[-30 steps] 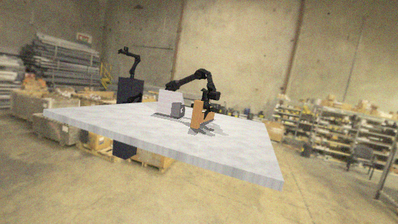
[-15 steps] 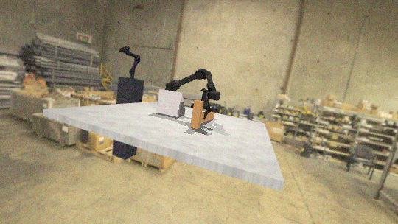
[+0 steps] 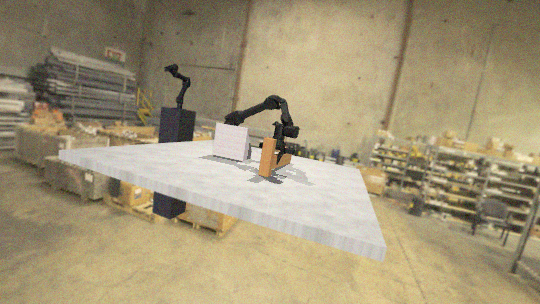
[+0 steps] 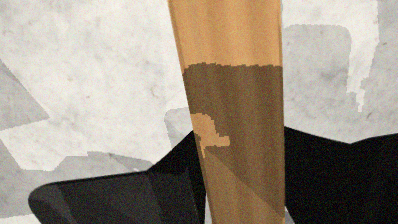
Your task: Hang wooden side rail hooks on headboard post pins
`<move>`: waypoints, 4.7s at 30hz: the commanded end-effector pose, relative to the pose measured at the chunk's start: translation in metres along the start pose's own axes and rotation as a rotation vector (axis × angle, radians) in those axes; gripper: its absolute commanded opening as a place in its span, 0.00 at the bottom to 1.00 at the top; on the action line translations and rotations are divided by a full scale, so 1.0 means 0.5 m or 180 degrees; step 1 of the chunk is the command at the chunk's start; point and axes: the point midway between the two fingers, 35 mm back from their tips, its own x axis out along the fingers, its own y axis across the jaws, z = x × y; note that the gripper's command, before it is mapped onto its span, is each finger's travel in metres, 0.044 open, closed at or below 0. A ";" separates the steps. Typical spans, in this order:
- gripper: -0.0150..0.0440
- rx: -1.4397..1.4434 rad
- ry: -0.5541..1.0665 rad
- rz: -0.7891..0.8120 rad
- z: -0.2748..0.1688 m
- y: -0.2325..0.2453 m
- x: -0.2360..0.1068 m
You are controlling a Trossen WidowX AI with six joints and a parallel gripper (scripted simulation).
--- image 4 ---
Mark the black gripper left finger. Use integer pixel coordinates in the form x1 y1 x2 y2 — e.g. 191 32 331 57
28 130 206 224

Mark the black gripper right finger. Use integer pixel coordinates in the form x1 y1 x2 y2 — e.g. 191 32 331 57
284 126 398 224

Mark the brown wooden board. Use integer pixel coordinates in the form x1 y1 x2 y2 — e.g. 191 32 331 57
167 0 285 224

